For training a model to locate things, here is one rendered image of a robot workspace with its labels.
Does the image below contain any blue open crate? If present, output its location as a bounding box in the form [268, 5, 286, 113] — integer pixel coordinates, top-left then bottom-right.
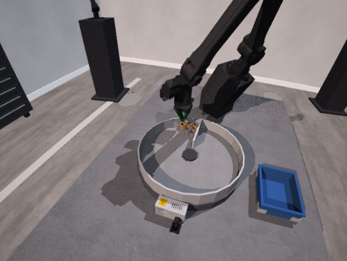
[255, 164, 306, 222]

